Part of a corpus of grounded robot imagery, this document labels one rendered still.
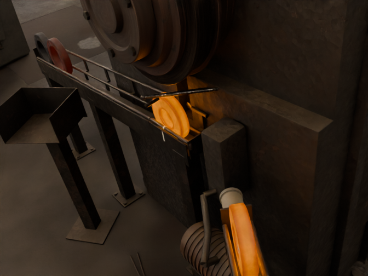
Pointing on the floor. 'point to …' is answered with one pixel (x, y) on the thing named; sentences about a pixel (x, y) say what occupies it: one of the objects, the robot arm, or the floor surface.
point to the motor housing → (197, 241)
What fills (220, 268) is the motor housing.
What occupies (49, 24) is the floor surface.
